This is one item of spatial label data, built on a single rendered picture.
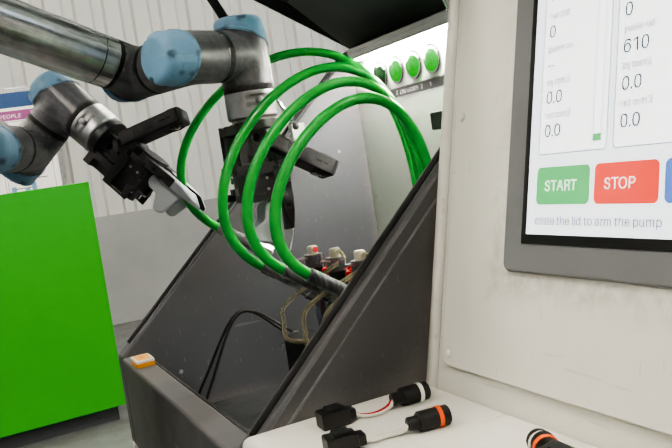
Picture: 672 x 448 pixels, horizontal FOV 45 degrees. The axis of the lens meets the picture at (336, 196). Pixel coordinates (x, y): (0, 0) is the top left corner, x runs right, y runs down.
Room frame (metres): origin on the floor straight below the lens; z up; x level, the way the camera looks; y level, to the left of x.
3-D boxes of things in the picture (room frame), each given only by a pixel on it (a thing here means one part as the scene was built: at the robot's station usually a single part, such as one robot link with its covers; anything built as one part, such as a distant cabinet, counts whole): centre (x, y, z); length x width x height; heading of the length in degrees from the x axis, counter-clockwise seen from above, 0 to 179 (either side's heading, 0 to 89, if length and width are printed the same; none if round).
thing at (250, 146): (1.19, 0.11, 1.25); 0.09 x 0.08 x 0.12; 115
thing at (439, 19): (1.33, -0.19, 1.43); 0.54 x 0.03 x 0.02; 25
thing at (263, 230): (1.18, 0.10, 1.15); 0.06 x 0.03 x 0.09; 115
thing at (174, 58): (1.13, 0.19, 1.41); 0.11 x 0.11 x 0.08; 46
